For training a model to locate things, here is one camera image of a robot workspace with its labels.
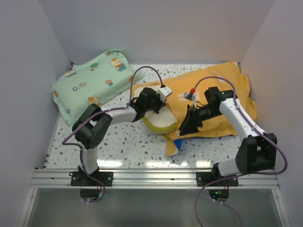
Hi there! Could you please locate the orange mickey mouse pillowcase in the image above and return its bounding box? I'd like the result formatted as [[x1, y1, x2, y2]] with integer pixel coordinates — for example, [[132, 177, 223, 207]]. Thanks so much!
[[143, 62, 258, 157]]

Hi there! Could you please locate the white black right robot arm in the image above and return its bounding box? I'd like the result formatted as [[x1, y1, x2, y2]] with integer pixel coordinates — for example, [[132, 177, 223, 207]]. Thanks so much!
[[179, 87, 277, 186]]

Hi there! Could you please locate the green cartoon bear pillow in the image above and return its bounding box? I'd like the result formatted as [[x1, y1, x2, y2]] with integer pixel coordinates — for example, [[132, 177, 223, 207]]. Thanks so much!
[[52, 50, 143, 126]]

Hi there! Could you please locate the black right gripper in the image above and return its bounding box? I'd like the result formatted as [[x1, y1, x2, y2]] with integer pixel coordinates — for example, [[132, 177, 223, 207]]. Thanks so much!
[[179, 104, 223, 135]]

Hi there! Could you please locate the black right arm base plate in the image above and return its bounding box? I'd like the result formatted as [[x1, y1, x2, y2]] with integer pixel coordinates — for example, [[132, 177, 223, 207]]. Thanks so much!
[[196, 172, 239, 187]]

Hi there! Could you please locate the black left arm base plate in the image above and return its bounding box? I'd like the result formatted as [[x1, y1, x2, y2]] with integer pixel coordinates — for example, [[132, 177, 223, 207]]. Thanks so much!
[[69, 171, 113, 187]]

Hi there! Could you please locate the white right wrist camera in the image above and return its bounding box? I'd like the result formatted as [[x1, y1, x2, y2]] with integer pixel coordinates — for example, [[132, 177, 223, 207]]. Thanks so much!
[[183, 88, 197, 105]]

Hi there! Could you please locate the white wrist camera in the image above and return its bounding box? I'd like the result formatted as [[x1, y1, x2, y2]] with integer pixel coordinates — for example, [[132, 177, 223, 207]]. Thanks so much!
[[156, 87, 172, 102], [183, 88, 197, 105]]

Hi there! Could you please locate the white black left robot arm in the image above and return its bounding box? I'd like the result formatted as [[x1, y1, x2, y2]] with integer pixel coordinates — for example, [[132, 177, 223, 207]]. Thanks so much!
[[72, 87, 172, 186]]

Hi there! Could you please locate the cream quilted pillow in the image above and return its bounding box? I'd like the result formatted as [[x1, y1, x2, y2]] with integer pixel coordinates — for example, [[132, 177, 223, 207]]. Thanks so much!
[[131, 85, 178, 134]]

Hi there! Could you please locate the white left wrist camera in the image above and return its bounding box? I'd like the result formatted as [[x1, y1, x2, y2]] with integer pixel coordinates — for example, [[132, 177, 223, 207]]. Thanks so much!
[[156, 87, 172, 102]]

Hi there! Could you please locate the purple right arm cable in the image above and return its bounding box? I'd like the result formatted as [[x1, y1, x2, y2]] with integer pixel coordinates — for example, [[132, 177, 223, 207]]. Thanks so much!
[[194, 76, 289, 227]]

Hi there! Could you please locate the aluminium mounting rail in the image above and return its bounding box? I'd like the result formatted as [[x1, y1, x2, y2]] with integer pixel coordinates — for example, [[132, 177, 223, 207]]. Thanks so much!
[[30, 168, 279, 189]]

